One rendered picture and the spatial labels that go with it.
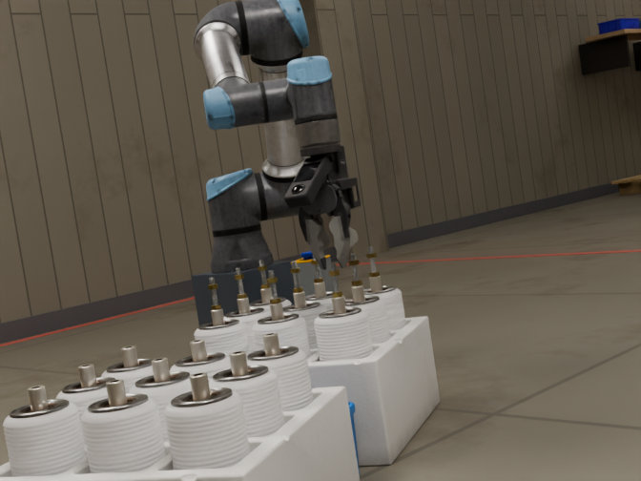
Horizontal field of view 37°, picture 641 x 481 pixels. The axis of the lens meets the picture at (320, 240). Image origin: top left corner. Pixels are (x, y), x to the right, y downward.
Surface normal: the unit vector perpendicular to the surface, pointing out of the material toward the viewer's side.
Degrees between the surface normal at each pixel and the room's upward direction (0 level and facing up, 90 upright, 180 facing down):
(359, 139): 90
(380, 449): 90
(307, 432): 90
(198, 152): 90
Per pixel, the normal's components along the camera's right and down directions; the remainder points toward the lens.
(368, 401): -0.33, 0.11
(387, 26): 0.69, -0.05
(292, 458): 0.94, -0.11
